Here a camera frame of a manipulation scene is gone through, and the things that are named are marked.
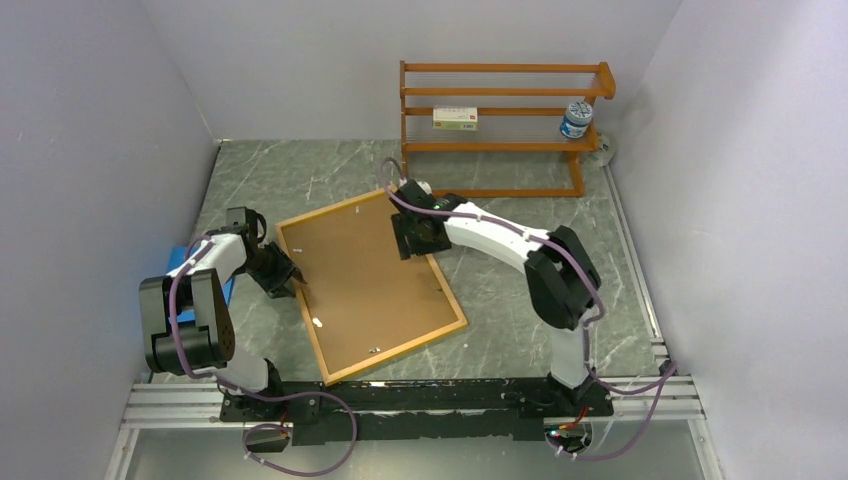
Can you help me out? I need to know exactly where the orange wooden shelf rack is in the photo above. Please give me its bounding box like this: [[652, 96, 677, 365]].
[[399, 61, 617, 198]]

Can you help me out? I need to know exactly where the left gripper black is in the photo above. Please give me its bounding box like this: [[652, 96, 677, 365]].
[[239, 242, 305, 299]]

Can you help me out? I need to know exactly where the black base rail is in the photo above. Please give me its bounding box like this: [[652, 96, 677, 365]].
[[219, 376, 614, 446]]

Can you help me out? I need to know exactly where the white blue jar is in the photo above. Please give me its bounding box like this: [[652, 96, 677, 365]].
[[559, 101, 594, 139]]

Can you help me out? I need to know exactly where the blue plastic board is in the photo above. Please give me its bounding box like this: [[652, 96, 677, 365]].
[[167, 239, 245, 315]]

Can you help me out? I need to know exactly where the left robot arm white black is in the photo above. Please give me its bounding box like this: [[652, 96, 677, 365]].
[[139, 206, 305, 420]]

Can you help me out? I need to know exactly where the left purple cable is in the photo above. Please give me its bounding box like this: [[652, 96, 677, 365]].
[[166, 235, 359, 477]]

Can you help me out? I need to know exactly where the clear tape roll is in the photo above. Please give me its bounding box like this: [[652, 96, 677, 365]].
[[590, 131, 618, 167]]

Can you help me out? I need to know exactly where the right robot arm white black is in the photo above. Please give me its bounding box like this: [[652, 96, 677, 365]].
[[387, 180, 605, 415]]

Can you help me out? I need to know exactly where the brown frame backing board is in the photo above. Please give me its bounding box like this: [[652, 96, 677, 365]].
[[283, 193, 461, 379]]

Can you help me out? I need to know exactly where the purple cable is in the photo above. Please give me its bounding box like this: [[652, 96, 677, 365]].
[[166, 235, 359, 477], [376, 156, 678, 463]]

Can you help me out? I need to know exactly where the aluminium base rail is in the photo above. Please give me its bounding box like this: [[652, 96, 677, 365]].
[[106, 376, 724, 479]]

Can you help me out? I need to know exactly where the white red medicine box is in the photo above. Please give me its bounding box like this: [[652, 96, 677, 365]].
[[432, 106, 479, 132]]

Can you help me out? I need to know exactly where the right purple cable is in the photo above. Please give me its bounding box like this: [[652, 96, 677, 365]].
[[376, 156, 678, 463]]

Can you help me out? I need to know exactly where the yellow wooden picture frame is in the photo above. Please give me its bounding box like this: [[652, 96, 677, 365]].
[[274, 187, 469, 388]]

